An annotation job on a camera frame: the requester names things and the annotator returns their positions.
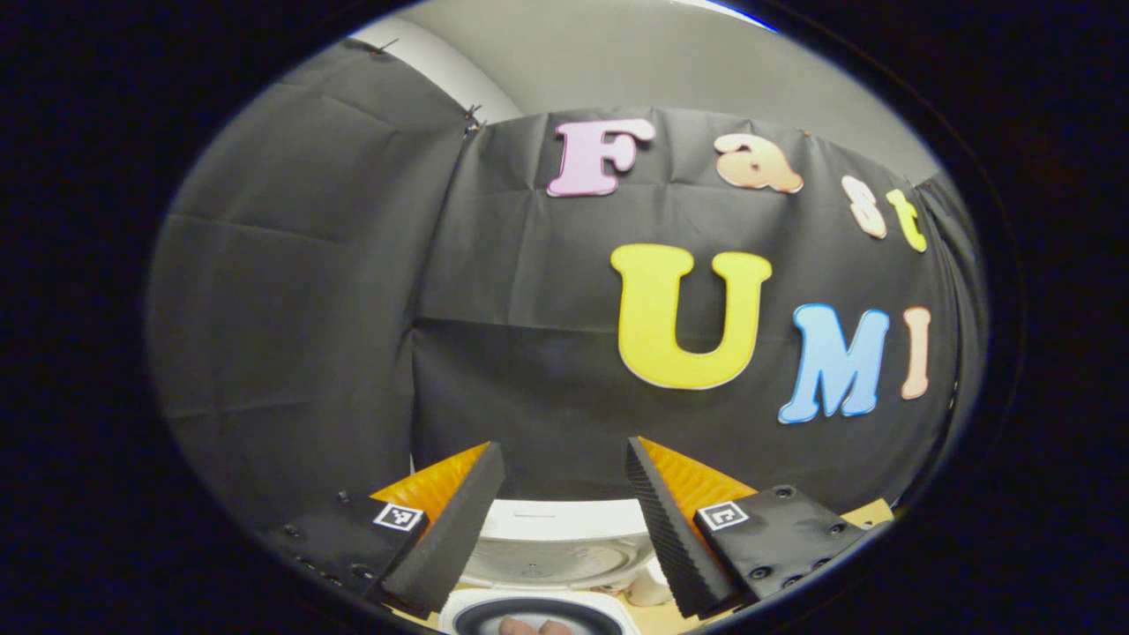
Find white rice cooker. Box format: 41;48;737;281
437;498;661;635

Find black backdrop cloth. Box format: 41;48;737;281
146;40;985;530

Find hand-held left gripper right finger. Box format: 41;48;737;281
624;436;884;621

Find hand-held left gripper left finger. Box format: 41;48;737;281
265;441;507;619

